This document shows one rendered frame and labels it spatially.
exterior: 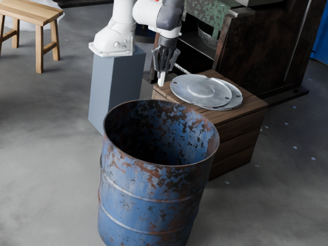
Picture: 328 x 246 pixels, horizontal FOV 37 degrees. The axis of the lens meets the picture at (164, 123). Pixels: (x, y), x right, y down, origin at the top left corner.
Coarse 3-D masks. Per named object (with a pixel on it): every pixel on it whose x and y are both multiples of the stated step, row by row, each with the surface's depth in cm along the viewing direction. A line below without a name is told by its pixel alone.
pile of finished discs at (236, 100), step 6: (210, 78) 243; (228, 84) 241; (234, 90) 237; (234, 96) 232; (240, 96) 234; (192, 102) 222; (228, 102) 226; (234, 102) 226; (240, 102) 226; (210, 108) 219; (216, 108) 219; (222, 108) 220; (228, 108) 221; (234, 108) 224
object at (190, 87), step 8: (176, 80) 234; (184, 80) 235; (192, 80) 237; (200, 80) 238; (216, 80) 240; (176, 88) 227; (184, 88) 228; (192, 88) 228; (200, 88) 230; (208, 88) 231; (216, 88) 234; (224, 88) 235; (184, 96) 222; (192, 96) 223; (200, 96) 224; (208, 96) 225; (216, 96) 227; (224, 96) 228; (200, 104) 217; (208, 104) 219; (216, 104) 221; (224, 104) 222
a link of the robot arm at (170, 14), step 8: (168, 0) 191; (176, 0) 192; (168, 8) 188; (176, 8) 191; (160, 16) 188; (168, 16) 187; (176, 16) 189; (160, 24) 190; (168, 24) 189; (176, 24) 191
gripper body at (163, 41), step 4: (160, 36) 204; (160, 40) 205; (164, 40) 203; (168, 40) 202; (172, 40) 203; (176, 40) 205; (160, 44) 205; (164, 44) 204; (168, 44) 204; (172, 44) 204; (160, 48) 206; (164, 48) 207; (168, 48) 208; (172, 48) 208; (176, 48) 209; (160, 52) 207; (172, 52) 209
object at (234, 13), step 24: (288, 0) 275; (312, 0) 284; (240, 24) 251; (264, 24) 266; (288, 24) 280; (312, 24) 298; (240, 48) 263; (264, 48) 278; (288, 48) 295; (312, 48) 313; (240, 72) 275; (264, 72) 291; (288, 72) 310; (264, 96) 304; (288, 96) 314
